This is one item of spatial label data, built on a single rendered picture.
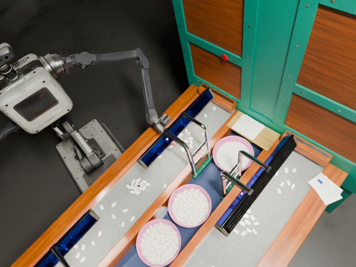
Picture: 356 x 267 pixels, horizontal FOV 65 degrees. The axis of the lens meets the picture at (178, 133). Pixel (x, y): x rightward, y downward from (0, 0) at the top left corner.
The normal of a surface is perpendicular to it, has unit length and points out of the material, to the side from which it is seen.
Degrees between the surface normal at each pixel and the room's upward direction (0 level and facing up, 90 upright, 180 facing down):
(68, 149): 0
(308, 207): 0
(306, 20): 90
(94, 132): 0
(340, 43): 90
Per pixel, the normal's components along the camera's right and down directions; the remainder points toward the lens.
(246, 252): -0.17, -0.50
